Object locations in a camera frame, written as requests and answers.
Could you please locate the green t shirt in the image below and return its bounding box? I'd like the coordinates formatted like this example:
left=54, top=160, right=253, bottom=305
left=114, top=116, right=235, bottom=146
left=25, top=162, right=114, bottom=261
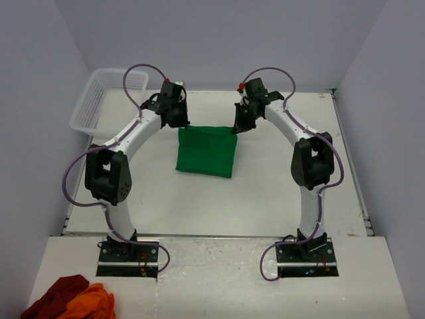
left=175, top=126, right=238, bottom=179

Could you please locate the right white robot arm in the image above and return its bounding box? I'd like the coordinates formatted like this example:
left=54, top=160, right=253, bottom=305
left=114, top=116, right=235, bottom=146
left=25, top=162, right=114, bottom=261
left=232, top=78, right=335, bottom=261

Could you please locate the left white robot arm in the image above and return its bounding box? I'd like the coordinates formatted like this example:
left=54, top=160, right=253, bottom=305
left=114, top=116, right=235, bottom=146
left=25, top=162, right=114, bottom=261
left=84, top=80, right=189, bottom=261

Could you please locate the white plastic basket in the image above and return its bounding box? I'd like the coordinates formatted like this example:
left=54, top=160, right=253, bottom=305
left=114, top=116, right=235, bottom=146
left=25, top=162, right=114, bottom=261
left=69, top=68, right=149, bottom=139

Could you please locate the orange t shirt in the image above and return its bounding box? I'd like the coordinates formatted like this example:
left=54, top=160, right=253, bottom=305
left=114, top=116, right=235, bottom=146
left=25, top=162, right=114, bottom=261
left=58, top=283, right=117, bottom=318

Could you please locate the dark red t shirt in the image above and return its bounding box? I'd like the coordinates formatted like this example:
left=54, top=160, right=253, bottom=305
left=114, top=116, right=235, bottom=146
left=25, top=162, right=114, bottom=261
left=20, top=274, right=89, bottom=318

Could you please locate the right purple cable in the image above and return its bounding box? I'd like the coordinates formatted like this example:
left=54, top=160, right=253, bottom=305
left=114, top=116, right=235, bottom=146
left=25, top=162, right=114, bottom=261
left=259, top=67, right=345, bottom=282

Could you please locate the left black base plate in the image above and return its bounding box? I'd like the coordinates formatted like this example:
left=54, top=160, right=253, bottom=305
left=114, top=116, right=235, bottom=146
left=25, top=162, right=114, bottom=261
left=96, top=238, right=159, bottom=278

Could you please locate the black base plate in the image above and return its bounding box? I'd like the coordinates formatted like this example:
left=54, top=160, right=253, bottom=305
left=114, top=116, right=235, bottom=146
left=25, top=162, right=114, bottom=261
left=96, top=238, right=159, bottom=278
left=276, top=239, right=339, bottom=278

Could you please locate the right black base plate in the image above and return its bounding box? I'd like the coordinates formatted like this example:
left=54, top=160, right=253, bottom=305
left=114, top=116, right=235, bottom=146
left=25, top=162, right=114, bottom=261
left=276, top=239, right=339, bottom=278

